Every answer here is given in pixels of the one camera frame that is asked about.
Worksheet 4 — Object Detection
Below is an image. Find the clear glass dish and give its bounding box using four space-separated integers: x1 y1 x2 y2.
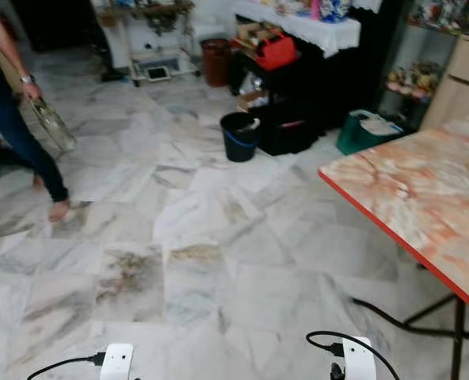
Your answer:
30 96 78 154

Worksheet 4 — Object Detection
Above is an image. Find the person's hand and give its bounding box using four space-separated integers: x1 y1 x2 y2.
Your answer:
24 80 44 102

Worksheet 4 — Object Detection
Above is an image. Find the green plastic bin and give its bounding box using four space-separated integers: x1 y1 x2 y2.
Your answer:
335 108 406 156

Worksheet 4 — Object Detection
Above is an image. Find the black plastic bucket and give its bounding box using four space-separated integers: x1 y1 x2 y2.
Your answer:
219 112 261 164

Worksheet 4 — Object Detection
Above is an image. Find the black storage rack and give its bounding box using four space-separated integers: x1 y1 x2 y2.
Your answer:
230 47 338 157

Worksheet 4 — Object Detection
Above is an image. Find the small cardboard box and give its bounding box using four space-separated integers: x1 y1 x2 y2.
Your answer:
235 89 269 112

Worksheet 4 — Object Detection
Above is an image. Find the dark shelf with figurines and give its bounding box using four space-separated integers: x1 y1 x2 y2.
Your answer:
376 0 469 132

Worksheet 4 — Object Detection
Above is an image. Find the light wooden drawer cabinet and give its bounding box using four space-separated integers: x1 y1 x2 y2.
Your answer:
419 33 469 132

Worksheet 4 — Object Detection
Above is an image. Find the red bag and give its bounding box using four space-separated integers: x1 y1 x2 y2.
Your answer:
254 31 299 71

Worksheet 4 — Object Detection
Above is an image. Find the brown waste bin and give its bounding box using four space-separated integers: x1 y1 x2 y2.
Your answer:
200 38 232 89

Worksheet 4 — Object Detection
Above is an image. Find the table with white cloth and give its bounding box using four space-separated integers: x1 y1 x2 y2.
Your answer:
232 0 363 59

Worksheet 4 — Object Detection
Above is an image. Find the blue white porcelain vase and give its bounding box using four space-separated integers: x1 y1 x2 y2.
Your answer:
321 0 351 24

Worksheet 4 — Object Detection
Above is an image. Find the person in dark jeans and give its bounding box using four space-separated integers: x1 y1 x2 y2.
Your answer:
0 6 74 224

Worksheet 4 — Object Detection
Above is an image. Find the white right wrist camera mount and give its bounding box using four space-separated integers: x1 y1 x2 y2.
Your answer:
341 336 379 380

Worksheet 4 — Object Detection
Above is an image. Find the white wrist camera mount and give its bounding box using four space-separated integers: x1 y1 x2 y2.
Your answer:
100 343 135 380
341 336 379 380

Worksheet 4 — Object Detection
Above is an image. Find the black metal table frame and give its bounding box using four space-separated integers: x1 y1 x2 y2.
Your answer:
352 294 469 380

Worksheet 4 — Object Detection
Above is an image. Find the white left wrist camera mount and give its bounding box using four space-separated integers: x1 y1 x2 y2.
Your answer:
100 343 135 380

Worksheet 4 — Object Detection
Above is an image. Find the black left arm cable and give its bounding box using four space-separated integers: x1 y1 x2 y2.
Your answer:
26 352 107 380

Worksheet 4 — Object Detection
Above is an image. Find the white metal frame table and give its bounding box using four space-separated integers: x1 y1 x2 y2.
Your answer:
95 0 201 87

